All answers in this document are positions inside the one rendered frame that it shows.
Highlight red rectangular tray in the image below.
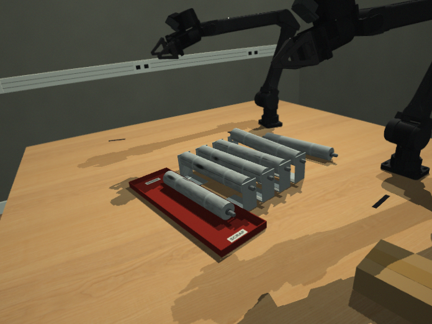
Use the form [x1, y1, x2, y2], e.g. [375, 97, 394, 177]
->
[128, 168, 267, 257]

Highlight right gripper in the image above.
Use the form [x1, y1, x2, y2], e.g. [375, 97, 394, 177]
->
[151, 35, 191, 60]

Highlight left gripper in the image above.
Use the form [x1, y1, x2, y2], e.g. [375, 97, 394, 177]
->
[271, 26, 339, 70]

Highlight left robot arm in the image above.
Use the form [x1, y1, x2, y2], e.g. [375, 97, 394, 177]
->
[291, 0, 432, 180]

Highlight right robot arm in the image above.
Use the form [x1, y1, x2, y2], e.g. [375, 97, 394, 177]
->
[165, 8, 300, 128]

